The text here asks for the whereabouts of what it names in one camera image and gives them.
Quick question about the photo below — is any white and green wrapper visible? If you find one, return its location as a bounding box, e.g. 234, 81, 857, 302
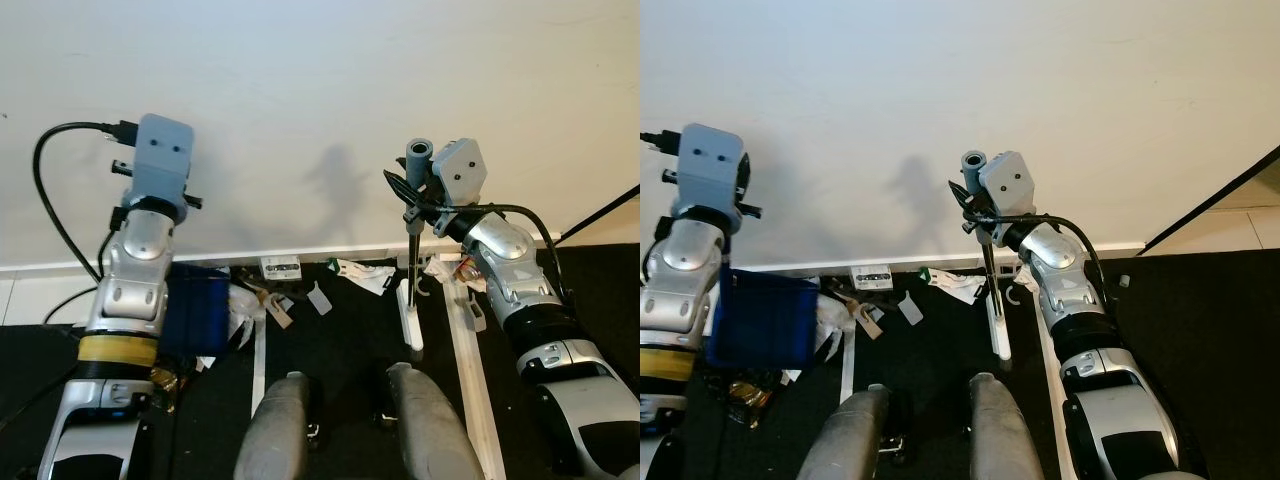
327, 258, 398, 298
918, 265, 988, 306

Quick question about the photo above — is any brown paper tag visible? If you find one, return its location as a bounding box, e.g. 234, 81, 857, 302
842, 298, 887, 339
248, 288, 295, 329

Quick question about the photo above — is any black door threshold strip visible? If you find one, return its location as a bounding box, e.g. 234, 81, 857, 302
1140, 144, 1280, 257
558, 184, 641, 246

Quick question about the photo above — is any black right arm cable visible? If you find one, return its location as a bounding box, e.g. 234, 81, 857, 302
962, 208, 1108, 306
395, 195, 563, 303

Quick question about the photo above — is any grey left robot leg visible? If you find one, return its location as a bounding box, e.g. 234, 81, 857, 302
234, 371, 322, 480
795, 385, 893, 480

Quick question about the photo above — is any white crumpled plastic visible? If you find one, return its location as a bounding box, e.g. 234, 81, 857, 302
196, 283, 263, 373
780, 293, 847, 386

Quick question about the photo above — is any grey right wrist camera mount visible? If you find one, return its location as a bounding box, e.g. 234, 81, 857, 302
430, 138, 489, 207
978, 150, 1037, 221

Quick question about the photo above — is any grey robot leg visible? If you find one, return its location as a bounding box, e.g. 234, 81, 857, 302
964, 372, 1047, 480
234, 371, 322, 480
795, 385, 893, 480
384, 362, 487, 480

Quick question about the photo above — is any red and white wrapper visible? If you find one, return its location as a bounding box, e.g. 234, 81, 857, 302
424, 255, 487, 295

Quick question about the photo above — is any gold foil wrapper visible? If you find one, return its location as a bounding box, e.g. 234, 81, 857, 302
150, 366, 191, 413
722, 378, 773, 429

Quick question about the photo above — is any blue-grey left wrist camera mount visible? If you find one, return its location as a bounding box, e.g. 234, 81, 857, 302
668, 124, 753, 227
128, 113, 197, 223

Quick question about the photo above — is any grey right robot leg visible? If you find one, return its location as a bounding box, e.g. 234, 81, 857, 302
384, 362, 487, 480
964, 372, 1047, 480

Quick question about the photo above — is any black floor mat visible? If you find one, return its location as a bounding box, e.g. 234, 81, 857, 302
0, 243, 641, 480
640, 250, 1280, 480

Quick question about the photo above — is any long wide white strip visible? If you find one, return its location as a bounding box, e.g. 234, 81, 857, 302
1030, 290, 1079, 480
442, 280, 507, 480

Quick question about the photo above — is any short thin white strip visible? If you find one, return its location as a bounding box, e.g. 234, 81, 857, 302
251, 318, 269, 417
840, 328, 857, 406

